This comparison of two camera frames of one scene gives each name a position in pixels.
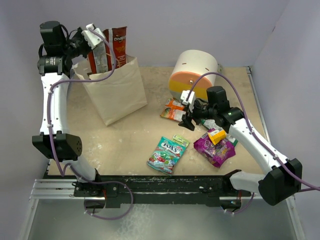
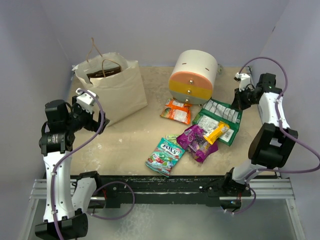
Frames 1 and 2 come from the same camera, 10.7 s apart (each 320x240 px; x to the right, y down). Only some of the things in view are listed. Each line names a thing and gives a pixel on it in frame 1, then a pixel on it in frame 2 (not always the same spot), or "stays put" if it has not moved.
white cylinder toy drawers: [187, 66] stays put
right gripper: [187, 122] to [238, 103]
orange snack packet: [173, 109] stays put
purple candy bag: [217, 154] to [192, 139]
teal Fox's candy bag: [166, 154] stays put
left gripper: [79, 34] to [92, 125]
